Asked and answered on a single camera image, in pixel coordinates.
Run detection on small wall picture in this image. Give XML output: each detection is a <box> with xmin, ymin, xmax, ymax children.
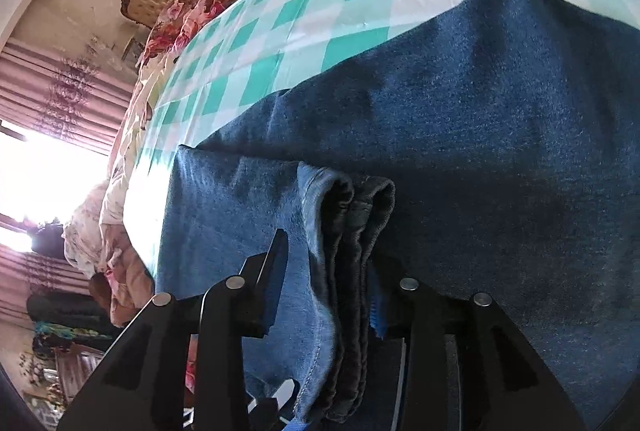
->
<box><xmin>122</xmin><ymin>36</ymin><xmax>147</xmax><ymax>64</ymax></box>

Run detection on pink curtain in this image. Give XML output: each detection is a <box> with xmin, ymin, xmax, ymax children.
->
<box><xmin>0</xmin><ymin>38</ymin><xmax>136</xmax><ymax>157</ymax></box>
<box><xmin>0</xmin><ymin>241</ymin><xmax>101</xmax><ymax>314</ymax></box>

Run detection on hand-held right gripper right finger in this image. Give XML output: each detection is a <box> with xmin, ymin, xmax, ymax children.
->
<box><xmin>369</xmin><ymin>261</ymin><xmax>588</xmax><ymax>431</ymax></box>

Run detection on green white checked cloth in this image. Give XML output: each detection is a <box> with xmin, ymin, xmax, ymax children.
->
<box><xmin>122</xmin><ymin>0</ymin><xmax>636</xmax><ymax>262</ymax></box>

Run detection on dark cloth pile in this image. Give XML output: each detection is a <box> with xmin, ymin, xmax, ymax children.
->
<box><xmin>27</xmin><ymin>293</ymin><xmax>116</xmax><ymax>339</ymax></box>

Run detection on blue denim pants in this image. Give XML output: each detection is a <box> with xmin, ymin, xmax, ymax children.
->
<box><xmin>152</xmin><ymin>0</ymin><xmax>640</xmax><ymax>431</ymax></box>

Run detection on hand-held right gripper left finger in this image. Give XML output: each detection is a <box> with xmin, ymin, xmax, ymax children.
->
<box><xmin>57</xmin><ymin>228</ymin><xmax>290</xmax><ymax>431</ymax></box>

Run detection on bright window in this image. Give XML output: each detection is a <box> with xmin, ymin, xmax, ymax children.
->
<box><xmin>0</xmin><ymin>126</ymin><xmax>112</xmax><ymax>252</ymax></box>

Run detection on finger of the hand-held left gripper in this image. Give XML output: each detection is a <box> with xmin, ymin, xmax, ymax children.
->
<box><xmin>247</xmin><ymin>378</ymin><xmax>307</xmax><ymax>431</ymax></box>

